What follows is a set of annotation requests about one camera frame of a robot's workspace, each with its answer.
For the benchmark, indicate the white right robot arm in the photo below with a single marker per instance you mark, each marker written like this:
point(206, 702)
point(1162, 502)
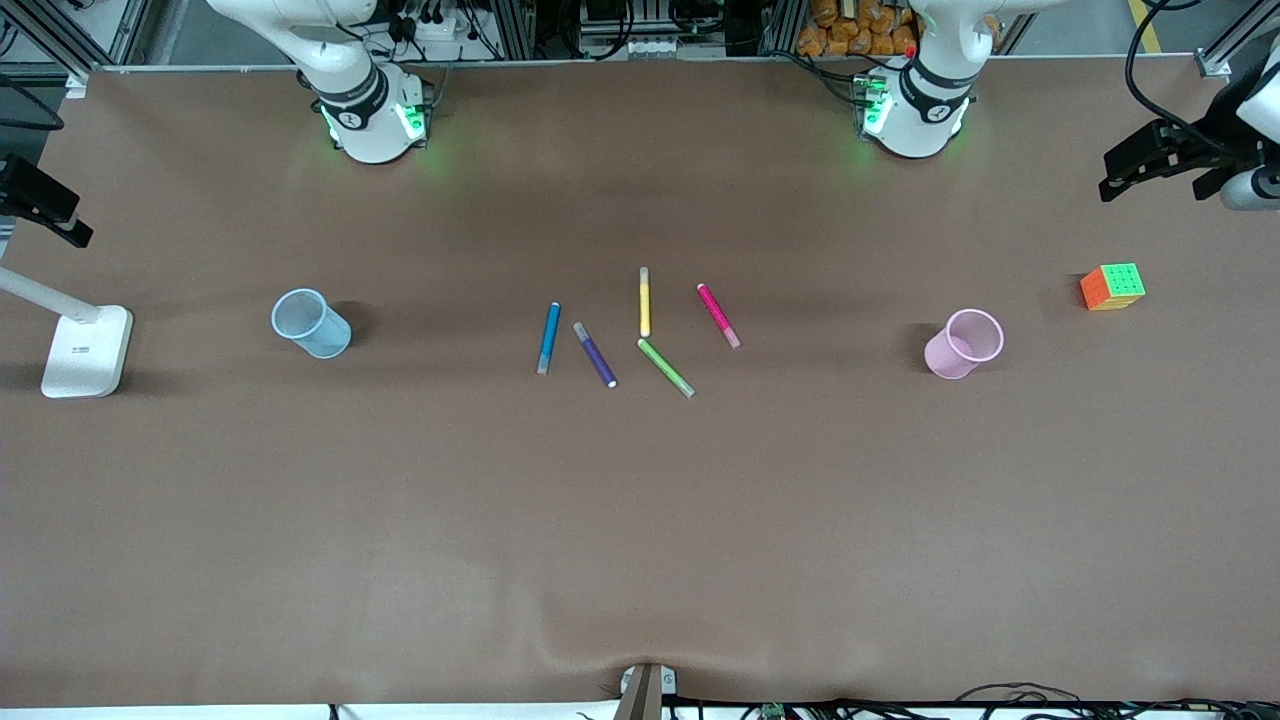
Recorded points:
point(360, 100)

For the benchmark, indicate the green marker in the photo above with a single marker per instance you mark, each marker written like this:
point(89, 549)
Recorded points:
point(665, 367)

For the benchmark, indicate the orange snack bag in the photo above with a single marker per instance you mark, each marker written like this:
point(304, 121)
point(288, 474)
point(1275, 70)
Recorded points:
point(835, 35)

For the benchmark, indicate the light blue mesh cup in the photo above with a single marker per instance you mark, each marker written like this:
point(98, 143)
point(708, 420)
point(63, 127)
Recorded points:
point(320, 335)

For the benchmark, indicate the purple marker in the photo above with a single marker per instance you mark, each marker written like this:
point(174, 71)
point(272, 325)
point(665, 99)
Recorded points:
point(596, 358)

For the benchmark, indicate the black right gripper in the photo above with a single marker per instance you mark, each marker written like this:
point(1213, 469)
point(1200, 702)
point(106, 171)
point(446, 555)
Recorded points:
point(22, 188)

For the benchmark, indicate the brown table cover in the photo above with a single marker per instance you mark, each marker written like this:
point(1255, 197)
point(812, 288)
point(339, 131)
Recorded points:
point(640, 520)

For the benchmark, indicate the yellow marker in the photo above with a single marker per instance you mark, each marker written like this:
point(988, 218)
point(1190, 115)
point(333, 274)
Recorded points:
point(645, 305)

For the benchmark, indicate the pink mesh cup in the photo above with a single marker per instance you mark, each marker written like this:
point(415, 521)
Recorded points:
point(945, 355)

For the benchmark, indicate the colourful puzzle cube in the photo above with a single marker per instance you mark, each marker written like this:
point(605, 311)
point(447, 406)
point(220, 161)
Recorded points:
point(1115, 285)

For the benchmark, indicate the aluminium frame post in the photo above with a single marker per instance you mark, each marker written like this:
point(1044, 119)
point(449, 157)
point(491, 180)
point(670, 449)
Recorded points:
point(780, 28)
point(515, 30)

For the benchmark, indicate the white power strip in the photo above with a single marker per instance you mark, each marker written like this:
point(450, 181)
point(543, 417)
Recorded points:
point(450, 42)

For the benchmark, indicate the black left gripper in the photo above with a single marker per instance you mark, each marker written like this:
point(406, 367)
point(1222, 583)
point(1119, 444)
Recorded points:
point(1203, 149)

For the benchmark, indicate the aluminium frame profile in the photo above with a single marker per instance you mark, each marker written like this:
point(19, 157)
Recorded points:
point(1215, 62)
point(77, 85)

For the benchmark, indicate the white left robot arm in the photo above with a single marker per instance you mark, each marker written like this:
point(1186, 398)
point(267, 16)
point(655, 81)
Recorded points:
point(925, 110)

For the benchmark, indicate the white connector block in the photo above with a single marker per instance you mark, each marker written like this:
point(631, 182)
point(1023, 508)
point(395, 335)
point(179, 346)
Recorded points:
point(650, 47)

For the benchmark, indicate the blue marker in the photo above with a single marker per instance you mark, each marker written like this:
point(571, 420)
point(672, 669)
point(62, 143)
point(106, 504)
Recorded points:
point(549, 338)

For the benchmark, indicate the pink marker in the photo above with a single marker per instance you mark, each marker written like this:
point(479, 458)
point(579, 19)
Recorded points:
point(716, 312)

